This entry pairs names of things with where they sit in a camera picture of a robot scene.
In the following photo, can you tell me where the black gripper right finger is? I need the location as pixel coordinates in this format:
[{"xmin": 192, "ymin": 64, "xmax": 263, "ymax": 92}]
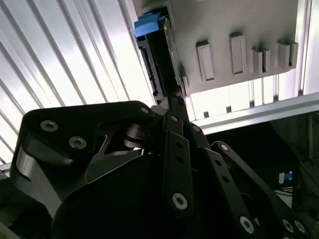
[{"xmin": 177, "ymin": 96, "xmax": 309, "ymax": 239}]

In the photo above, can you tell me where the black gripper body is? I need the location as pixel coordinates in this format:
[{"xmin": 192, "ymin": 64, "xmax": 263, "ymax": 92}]
[{"xmin": 51, "ymin": 119, "xmax": 241, "ymax": 239}]

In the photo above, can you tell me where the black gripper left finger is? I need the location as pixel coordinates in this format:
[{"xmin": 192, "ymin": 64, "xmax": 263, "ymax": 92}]
[{"xmin": 11, "ymin": 92, "xmax": 195, "ymax": 218}]

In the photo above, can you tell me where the hard disk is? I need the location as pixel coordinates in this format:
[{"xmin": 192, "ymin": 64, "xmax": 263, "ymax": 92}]
[{"xmin": 132, "ymin": 12, "xmax": 190, "ymax": 107}]

